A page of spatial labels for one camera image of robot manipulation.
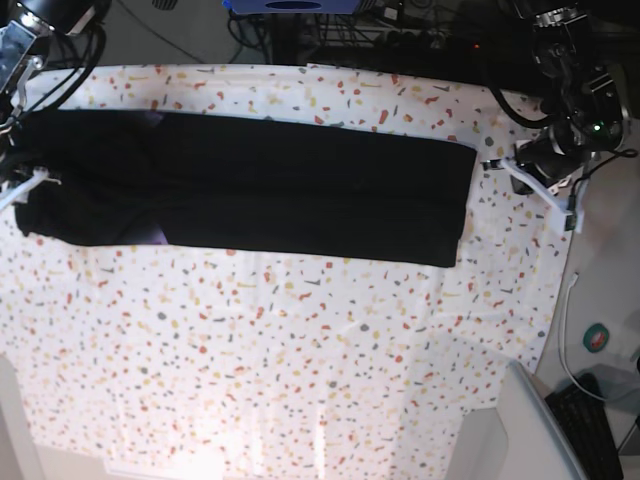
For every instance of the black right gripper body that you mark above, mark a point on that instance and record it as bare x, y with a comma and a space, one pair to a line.
17, 165

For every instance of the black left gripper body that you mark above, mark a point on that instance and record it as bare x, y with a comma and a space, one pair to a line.
549, 158

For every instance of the black t-shirt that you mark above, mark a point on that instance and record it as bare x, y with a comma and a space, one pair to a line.
126, 178

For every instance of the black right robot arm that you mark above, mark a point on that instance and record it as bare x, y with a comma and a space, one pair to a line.
25, 47

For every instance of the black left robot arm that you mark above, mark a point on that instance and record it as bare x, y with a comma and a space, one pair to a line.
584, 111

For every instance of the green tape roll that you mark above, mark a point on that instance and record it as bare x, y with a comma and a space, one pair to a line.
596, 338

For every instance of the terrazzo pattern tablecloth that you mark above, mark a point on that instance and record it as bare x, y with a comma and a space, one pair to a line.
265, 365

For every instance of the black keyboard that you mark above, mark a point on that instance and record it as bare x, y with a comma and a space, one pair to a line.
584, 423

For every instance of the blue box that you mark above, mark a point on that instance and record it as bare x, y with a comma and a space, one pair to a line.
246, 7

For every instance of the grey monitor edge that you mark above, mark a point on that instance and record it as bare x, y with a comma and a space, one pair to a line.
537, 447

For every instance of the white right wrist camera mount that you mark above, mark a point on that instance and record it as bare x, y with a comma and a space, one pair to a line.
18, 191

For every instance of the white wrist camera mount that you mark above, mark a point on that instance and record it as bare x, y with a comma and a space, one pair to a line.
18, 191
567, 213

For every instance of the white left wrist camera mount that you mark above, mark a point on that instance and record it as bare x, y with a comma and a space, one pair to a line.
567, 213

